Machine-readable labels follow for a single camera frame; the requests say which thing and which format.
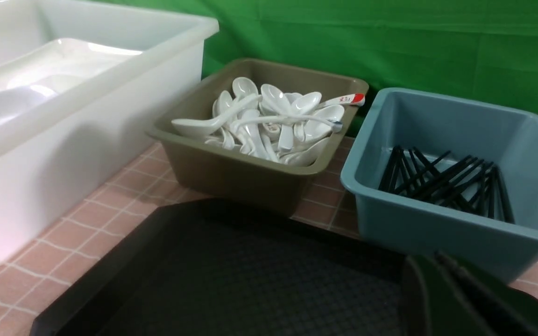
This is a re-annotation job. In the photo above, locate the pile of white spoons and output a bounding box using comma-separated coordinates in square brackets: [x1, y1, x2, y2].
[171, 77, 352, 167]

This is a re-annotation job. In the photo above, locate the blue plastic bin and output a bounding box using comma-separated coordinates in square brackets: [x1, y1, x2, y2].
[341, 88, 538, 283]

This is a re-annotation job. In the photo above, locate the large white spoon on pile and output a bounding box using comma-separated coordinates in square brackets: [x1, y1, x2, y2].
[171, 94, 261, 139]

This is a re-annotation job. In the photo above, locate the large white plastic tub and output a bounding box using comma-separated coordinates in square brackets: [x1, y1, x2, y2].
[0, 0, 219, 265]

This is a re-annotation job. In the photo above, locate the stack of white square plates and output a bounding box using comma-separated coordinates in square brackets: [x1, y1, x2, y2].
[0, 38, 143, 92]

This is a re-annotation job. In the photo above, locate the small white square bowl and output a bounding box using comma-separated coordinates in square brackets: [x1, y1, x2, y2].
[0, 84, 58, 126]

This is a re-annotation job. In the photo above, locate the olive green plastic bin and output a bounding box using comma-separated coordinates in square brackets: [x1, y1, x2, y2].
[147, 59, 369, 217]

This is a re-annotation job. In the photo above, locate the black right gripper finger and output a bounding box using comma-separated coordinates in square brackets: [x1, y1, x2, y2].
[400, 252, 538, 336]

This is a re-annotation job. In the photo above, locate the pink checkered tablecloth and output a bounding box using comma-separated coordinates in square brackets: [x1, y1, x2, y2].
[0, 137, 538, 336]

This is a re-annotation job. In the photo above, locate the green backdrop cloth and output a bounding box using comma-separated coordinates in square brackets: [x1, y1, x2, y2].
[119, 0, 538, 114]

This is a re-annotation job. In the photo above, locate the white spoon red handle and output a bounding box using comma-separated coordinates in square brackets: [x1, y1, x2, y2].
[317, 93, 365, 108]

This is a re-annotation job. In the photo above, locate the black serving tray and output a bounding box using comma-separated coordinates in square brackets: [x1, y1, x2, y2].
[30, 198, 405, 336]

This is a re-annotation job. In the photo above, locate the bundle of black chopsticks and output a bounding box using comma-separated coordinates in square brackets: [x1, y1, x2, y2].
[378, 146, 516, 224]

